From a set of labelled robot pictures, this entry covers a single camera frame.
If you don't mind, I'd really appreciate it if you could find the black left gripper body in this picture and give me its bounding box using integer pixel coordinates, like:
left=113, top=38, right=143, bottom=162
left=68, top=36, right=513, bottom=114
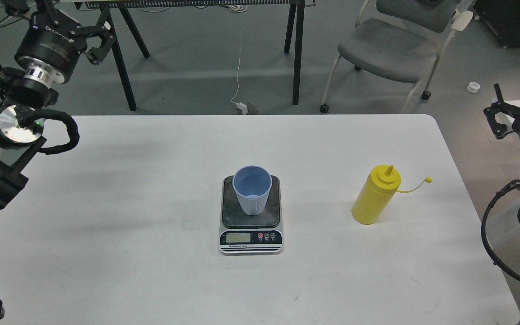
left=14, top=24, right=84, bottom=84

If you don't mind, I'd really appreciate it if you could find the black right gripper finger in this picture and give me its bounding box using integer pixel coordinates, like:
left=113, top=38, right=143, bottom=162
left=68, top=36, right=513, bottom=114
left=483, top=83, right=520, bottom=139

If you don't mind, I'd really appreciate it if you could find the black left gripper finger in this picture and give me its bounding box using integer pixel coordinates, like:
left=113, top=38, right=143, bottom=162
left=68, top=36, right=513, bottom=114
left=79, top=12, right=117, bottom=65
left=5, top=0, right=69, bottom=32

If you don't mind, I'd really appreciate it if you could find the yellow squeeze bottle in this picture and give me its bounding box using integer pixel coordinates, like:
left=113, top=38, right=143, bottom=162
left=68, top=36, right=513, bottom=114
left=351, top=165, right=433, bottom=225

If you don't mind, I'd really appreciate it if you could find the blue ribbed plastic cup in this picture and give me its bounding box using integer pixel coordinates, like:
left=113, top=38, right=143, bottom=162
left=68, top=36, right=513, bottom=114
left=232, top=165, right=273, bottom=216

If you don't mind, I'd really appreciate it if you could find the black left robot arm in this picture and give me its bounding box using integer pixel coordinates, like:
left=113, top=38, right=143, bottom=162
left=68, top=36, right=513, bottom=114
left=0, top=0, right=117, bottom=211

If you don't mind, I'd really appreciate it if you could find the silver digital kitchen scale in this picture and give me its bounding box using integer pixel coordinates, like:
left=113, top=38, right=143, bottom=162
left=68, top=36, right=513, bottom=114
left=218, top=176, right=283, bottom=255

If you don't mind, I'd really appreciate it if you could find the small white spool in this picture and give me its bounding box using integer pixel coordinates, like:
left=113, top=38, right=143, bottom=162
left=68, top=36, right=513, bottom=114
left=466, top=81, right=481, bottom=94

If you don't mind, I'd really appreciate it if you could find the black cabinet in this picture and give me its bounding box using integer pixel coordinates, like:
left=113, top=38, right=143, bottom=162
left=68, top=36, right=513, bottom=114
left=473, top=0, right=520, bottom=49

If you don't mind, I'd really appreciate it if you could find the grey office chair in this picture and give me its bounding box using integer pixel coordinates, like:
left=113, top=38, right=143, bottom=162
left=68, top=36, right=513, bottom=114
left=319, top=0, right=474, bottom=113

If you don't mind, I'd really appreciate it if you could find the black metal table frame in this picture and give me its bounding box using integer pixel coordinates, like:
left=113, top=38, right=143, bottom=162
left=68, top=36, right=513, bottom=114
left=74, top=0, right=316, bottom=111

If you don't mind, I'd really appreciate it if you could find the white cable with plug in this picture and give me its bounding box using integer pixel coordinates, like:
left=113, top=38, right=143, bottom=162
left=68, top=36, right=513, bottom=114
left=231, top=36, right=259, bottom=115

